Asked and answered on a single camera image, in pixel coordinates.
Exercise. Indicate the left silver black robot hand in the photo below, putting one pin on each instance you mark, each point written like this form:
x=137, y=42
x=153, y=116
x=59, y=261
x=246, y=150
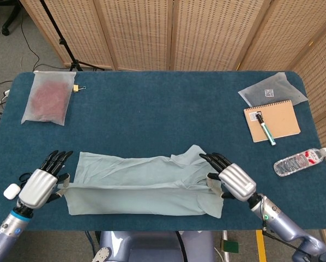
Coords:
x=37, y=188

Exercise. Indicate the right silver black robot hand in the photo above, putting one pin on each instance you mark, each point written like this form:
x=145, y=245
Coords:
x=236, y=181

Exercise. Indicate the pale green T-shirt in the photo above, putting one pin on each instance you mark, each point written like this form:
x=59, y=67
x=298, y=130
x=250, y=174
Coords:
x=130, y=191

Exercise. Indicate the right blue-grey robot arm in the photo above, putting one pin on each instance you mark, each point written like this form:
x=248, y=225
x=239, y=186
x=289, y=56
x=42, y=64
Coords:
x=285, y=226

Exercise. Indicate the black green marker pen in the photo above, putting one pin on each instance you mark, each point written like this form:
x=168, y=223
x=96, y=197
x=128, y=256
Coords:
x=265, y=129

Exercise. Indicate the clear plastic water bottle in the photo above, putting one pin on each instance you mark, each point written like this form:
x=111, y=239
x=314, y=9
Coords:
x=296, y=163

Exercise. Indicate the green block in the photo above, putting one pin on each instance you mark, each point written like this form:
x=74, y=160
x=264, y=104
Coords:
x=231, y=246

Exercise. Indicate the yellow floor tape strip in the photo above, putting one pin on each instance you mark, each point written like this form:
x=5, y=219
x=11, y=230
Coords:
x=261, y=245

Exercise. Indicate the kraft spiral notebook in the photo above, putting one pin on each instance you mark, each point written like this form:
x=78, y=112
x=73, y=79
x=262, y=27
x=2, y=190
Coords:
x=281, y=122

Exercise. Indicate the grey frosted bag QR label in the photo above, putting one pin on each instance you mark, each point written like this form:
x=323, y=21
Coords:
x=277, y=87

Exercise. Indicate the blue-grey robot torso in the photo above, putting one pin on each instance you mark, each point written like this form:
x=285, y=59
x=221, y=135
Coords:
x=152, y=245

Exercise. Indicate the yellow binder clip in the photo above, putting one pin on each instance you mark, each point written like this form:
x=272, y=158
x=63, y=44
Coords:
x=76, y=88

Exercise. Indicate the blue carpet table cover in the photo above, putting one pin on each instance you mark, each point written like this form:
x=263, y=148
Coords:
x=152, y=109

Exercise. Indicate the black tripod stand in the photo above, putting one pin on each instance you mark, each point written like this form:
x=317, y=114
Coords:
x=62, y=41

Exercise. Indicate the wooden woven folding screen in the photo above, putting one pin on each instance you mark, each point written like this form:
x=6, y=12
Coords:
x=206, y=32

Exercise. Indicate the black office chair base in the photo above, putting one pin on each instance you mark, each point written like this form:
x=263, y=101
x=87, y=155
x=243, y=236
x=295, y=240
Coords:
x=9, y=19

